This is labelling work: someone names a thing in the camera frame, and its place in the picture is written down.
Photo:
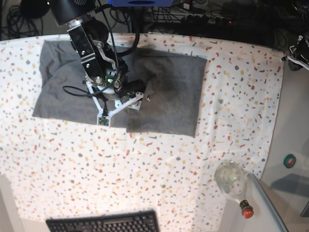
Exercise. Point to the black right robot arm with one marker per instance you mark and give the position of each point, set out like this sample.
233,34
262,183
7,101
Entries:
105,68

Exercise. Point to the black keyboard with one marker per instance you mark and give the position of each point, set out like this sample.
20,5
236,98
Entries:
144,221

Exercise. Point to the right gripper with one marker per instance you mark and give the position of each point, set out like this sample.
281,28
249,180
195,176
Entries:
110,101

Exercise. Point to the black round stand base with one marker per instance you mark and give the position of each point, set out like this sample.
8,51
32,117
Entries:
34,9

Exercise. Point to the terrazzo pattern tablecloth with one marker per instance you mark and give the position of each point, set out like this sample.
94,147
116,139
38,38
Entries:
58,168

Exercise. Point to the green tape roll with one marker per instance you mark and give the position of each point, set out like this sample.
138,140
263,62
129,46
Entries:
289,161

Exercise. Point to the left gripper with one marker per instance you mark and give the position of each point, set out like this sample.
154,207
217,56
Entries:
299,54

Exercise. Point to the blue box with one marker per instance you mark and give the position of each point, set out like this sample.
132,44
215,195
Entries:
146,3

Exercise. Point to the wire rack shelf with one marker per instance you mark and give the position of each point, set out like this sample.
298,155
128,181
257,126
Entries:
187,11

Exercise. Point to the clear bottle red cap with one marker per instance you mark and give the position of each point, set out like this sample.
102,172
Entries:
231,179

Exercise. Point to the grey t-shirt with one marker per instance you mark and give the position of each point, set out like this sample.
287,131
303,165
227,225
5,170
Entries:
174,84

